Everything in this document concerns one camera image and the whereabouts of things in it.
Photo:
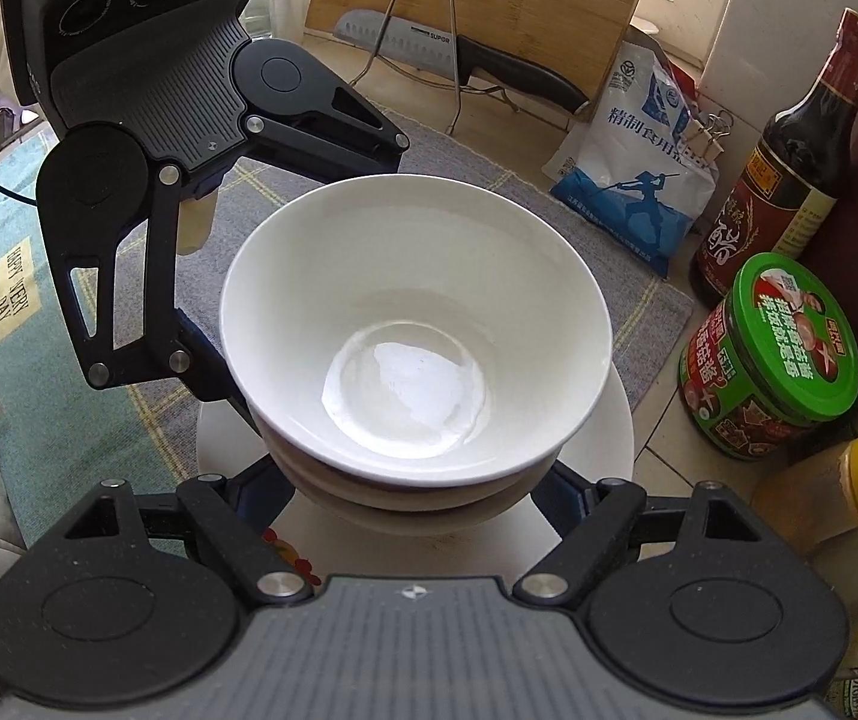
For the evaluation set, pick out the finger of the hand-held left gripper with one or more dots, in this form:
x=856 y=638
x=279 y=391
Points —
x=369 y=146
x=226 y=382

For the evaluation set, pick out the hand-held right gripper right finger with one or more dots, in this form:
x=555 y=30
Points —
x=564 y=502

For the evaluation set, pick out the dark vinegar bottle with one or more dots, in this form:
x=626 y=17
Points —
x=789 y=180

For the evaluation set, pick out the plain white bowl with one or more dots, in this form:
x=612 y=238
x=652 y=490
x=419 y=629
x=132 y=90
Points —
x=414 y=277

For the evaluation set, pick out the white fruit-print plate with stain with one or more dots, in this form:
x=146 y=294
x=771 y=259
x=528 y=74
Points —
x=598 y=457

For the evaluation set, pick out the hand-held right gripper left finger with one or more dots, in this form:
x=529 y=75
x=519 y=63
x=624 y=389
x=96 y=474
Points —
x=249 y=499

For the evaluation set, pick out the yellow-lidded spice jar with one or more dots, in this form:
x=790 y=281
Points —
x=834 y=487

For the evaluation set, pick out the green-lidded sauce jar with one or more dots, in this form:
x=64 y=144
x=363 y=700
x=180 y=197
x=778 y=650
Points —
x=774 y=360

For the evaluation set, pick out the bamboo cutting board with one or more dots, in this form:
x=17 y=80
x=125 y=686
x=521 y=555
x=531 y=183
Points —
x=534 y=0

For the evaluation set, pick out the grey and teal printed mat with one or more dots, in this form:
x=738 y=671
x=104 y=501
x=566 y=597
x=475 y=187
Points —
x=474 y=187

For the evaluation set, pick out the white and blue salt bag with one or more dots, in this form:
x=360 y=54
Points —
x=624 y=187

